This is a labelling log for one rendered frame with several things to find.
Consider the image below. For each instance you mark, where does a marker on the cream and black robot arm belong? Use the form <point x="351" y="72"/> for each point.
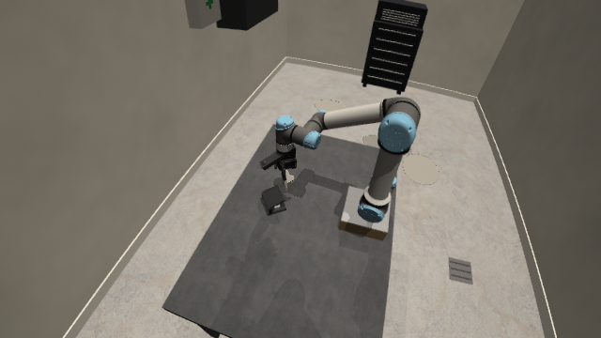
<point x="396" y="133"/>

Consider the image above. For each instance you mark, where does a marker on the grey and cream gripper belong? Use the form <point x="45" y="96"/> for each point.
<point x="286" y="163"/>

